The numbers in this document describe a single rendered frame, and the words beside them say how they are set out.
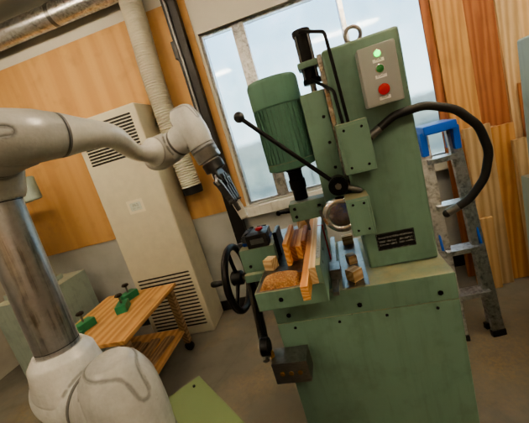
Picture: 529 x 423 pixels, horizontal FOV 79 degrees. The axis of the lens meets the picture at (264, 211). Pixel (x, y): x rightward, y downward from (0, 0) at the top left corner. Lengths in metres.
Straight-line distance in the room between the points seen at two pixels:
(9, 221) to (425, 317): 1.14
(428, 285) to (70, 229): 2.86
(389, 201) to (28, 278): 1.00
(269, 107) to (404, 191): 0.51
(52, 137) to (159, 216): 1.75
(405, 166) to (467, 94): 1.45
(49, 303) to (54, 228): 2.48
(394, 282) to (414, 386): 0.39
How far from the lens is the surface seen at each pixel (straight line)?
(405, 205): 1.12
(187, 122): 1.13
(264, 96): 1.10
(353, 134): 0.98
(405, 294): 1.11
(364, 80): 1.01
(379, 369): 1.26
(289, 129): 1.09
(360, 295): 1.09
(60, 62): 3.11
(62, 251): 3.42
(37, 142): 0.78
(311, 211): 1.17
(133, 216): 2.57
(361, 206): 1.00
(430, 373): 1.29
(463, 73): 2.50
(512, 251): 2.64
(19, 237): 0.90
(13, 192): 0.90
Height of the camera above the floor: 1.32
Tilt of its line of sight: 12 degrees down
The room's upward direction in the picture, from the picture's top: 16 degrees counter-clockwise
